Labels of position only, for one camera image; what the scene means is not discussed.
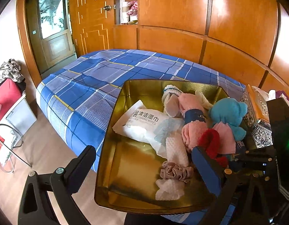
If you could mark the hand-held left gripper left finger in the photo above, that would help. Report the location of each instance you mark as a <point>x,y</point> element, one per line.
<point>83,168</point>

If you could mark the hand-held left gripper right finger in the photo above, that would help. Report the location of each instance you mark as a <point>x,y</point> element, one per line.
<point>205,171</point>

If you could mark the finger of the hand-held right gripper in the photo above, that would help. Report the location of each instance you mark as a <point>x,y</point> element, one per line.
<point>250,166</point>
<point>257,155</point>

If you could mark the beige satin scrunchie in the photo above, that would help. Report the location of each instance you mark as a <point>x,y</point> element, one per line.
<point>175,171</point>

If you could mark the red sock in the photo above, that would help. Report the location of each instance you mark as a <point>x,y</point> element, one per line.
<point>211,140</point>

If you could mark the white mesh cloth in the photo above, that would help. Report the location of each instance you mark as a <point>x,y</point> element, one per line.
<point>177,151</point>

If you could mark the pink cloth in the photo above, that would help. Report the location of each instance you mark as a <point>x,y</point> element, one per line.
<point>225,136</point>

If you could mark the thin white cloth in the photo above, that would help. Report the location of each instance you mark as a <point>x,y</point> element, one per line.
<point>169,189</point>

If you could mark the gold metal tin tray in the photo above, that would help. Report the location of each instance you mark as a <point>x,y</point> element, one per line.
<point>125,168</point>

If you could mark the pink towel roll blue band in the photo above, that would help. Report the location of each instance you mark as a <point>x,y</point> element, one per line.
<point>191,131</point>

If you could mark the blue plush toy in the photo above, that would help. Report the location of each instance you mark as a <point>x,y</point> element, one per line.
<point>226,112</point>

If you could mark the cream fluffy sock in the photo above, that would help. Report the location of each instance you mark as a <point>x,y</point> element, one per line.
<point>171,103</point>
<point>203,99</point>

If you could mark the white wet wipes pack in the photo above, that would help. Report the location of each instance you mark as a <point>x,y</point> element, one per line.
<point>139,121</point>

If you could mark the ornate metal tissue box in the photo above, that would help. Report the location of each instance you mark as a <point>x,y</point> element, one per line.
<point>259,112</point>

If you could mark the purple cardboard box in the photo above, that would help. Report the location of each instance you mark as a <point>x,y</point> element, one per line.
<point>286,98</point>

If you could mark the white facial tissue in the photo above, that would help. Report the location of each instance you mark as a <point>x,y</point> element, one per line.
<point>271,95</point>

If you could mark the white storage box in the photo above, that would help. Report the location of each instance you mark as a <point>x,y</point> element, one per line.
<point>22,117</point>

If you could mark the blue checkered bed sheet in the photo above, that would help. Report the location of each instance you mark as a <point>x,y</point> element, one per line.
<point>88,86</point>

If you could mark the red box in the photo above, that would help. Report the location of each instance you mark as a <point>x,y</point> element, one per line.
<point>6,98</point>

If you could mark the camouflage cloth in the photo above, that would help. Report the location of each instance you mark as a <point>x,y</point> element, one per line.
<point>8,71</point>

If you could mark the glass paned wooden door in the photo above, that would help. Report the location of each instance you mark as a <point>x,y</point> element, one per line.
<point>55,46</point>

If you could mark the wooden door with gold inlay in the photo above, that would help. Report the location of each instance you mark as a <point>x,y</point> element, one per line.
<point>90,28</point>

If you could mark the wooden panel cabinet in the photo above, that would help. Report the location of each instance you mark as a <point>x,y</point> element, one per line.
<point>182,16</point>

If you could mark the small white box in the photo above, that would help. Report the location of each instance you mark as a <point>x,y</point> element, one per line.
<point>125,11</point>

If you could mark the metal door knob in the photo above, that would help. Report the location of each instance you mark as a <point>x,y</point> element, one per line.
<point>107,7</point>

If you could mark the pink spotted plush toy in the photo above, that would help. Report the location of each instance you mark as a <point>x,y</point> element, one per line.
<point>132,7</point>

